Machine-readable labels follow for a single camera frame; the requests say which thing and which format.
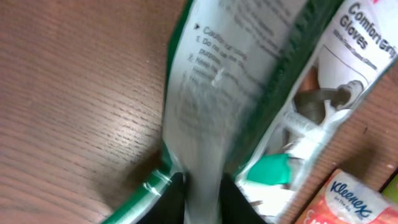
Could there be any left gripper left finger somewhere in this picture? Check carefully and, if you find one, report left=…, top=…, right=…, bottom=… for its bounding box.
left=137, top=172, right=186, bottom=224

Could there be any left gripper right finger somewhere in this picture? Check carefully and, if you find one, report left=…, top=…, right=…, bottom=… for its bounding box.
left=220, top=174, right=267, bottom=224

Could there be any orange juice carton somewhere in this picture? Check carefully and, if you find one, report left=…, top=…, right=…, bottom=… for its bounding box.
left=295, top=169, right=397, bottom=224

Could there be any green white snack bag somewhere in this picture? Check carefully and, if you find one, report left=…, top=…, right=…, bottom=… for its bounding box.
left=107, top=0, right=397, bottom=224

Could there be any green juice carton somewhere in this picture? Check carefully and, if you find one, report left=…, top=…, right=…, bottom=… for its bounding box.
left=381, top=174, right=398, bottom=203

